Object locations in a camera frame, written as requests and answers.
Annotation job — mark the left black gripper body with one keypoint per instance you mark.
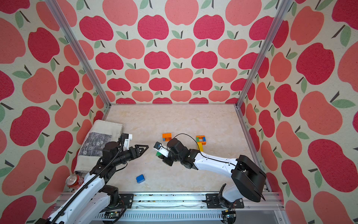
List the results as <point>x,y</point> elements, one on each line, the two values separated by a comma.
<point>128,155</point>

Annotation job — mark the red soda can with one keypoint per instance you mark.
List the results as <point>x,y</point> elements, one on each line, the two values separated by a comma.
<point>74,181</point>

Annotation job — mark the front aluminium rail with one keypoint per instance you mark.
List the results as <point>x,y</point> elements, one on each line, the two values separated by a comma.
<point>189,207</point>

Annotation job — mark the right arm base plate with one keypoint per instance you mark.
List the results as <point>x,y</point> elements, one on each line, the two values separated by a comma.
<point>214,201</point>

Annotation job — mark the yellow square lego brick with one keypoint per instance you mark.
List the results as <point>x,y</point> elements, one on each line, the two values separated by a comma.
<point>200,147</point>

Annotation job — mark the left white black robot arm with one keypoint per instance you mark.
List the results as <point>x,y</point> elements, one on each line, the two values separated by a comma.
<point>95,196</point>

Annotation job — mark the aluminium frame post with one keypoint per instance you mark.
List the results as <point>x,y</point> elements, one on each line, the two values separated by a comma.
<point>268,42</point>
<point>79,52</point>

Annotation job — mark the orange lego plate bottom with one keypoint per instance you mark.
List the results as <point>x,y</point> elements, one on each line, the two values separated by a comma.
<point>166,135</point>

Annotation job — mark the left aluminium frame post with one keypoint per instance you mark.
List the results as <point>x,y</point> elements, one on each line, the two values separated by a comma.
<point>79,52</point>

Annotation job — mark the right aluminium frame post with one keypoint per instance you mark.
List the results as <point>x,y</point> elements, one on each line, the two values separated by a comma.
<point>268,42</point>

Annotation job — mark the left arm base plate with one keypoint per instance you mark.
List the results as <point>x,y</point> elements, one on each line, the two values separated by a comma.
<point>125,202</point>

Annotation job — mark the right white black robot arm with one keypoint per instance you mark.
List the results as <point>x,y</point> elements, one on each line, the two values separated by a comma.
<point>248,180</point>

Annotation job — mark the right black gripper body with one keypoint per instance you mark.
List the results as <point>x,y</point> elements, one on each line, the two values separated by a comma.
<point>169,159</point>

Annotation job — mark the folded beige printed cloth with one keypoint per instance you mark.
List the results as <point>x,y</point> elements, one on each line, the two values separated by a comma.
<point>90,151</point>

